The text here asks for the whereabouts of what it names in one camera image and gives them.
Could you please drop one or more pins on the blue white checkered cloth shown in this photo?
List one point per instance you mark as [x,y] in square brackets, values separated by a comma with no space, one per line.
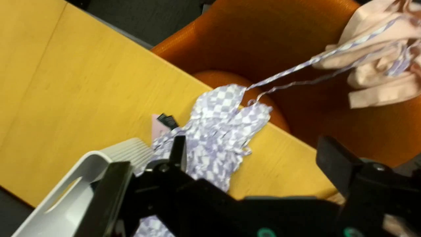
[218,136]

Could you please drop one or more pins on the small black object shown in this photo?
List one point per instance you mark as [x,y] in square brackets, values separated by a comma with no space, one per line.
[167,120]

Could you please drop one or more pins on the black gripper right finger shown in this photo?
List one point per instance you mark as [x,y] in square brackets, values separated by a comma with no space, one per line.
[376,192]

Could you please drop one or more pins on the pale pink clothing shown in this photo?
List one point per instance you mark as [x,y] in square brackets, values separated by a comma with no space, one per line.
[382,53]

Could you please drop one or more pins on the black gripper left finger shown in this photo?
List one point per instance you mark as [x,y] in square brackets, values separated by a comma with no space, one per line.
[145,198]

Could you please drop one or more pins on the orange upholstered chair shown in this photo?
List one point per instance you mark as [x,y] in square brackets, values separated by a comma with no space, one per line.
[263,40]

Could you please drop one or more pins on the white plastic basket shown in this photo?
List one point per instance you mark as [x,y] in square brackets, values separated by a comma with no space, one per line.
[74,189]

